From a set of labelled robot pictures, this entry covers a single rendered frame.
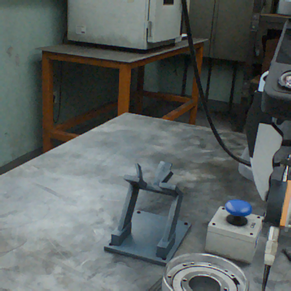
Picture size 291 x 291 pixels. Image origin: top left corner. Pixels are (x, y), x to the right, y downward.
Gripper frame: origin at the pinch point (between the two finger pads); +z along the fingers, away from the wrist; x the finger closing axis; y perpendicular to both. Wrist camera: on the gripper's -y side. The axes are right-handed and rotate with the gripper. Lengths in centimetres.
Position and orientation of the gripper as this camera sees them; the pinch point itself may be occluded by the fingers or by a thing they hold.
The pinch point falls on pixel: (281, 195)
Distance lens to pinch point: 51.3
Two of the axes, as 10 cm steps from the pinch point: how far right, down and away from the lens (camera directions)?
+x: -9.3, -1.8, 3.1
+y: 3.5, -3.0, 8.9
